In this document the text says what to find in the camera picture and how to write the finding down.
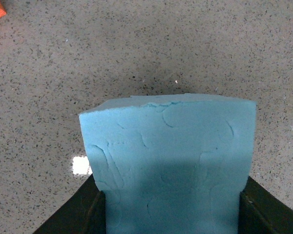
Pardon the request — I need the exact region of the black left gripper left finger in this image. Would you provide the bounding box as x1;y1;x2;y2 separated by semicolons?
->
34;175;106;234

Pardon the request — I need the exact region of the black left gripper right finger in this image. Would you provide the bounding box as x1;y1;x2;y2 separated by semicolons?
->
238;177;293;234

